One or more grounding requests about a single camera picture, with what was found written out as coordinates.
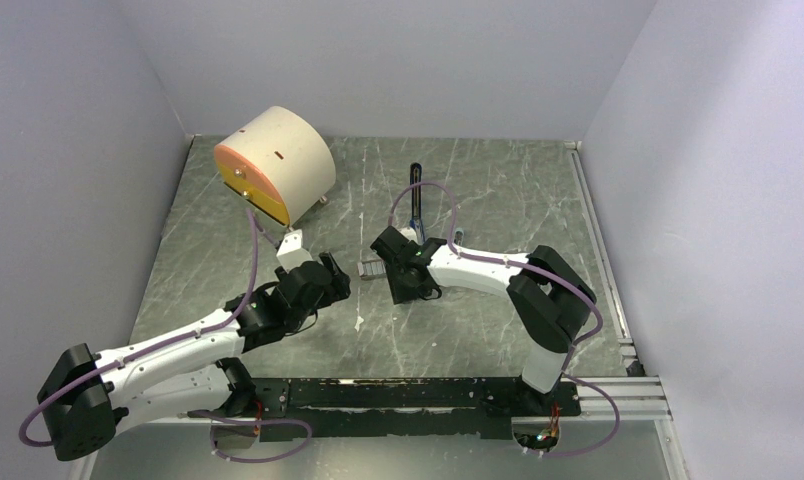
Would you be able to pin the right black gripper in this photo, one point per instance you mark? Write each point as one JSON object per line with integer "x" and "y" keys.
{"x": 400, "y": 294}

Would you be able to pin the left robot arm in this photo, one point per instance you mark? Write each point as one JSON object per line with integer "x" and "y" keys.
{"x": 90, "y": 397}

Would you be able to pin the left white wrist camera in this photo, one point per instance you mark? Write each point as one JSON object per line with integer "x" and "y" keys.
{"x": 291, "y": 252}

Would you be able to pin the staple tray with staples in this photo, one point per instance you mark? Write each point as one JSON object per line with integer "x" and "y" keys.
{"x": 371, "y": 269}

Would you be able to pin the cream round drawer cabinet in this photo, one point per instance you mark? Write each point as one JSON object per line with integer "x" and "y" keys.
{"x": 278, "y": 163}

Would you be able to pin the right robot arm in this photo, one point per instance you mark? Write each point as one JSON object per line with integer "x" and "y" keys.
{"x": 549, "y": 297}

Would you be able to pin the aluminium frame rail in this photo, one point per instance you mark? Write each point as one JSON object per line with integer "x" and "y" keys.
{"x": 637, "y": 396}

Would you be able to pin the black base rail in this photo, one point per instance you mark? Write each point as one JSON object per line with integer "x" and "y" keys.
{"x": 482, "y": 406}

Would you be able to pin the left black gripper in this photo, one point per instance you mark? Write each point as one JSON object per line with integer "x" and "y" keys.
{"x": 337, "y": 286}

